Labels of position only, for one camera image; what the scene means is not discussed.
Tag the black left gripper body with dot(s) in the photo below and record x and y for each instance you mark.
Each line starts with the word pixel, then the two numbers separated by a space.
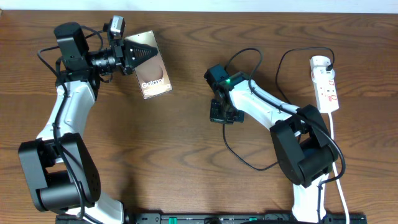
pixel 127 58

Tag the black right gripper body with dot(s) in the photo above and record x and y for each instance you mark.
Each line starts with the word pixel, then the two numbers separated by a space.
pixel 224 115

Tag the Galaxy smartphone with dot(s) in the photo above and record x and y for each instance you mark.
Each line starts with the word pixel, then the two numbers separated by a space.
pixel 152 74

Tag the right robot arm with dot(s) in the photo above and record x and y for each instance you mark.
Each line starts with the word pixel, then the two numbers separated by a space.
pixel 303 146

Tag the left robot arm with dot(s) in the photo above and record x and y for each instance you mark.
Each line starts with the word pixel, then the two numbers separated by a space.
pixel 59 171

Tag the white USB charger adapter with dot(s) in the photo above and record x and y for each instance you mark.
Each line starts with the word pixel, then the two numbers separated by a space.
pixel 321 66

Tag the white power strip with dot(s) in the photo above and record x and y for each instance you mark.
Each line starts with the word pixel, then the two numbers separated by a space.
pixel 325 89

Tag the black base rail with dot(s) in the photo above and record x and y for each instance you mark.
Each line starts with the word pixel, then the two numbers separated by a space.
pixel 156 218

